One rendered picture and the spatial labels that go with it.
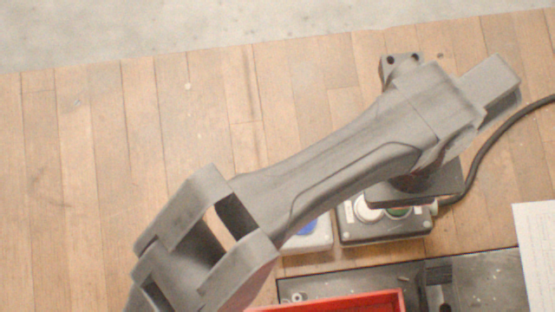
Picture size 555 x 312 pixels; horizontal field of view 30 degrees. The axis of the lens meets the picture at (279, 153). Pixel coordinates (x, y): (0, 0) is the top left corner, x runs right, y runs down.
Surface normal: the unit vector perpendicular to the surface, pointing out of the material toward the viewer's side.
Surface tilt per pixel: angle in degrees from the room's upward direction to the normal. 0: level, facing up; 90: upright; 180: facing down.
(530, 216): 2
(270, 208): 16
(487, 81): 0
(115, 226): 0
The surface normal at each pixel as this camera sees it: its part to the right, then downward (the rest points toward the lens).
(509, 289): 0.00, -0.33
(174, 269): -0.40, -0.02
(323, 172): 0.22, -0.47
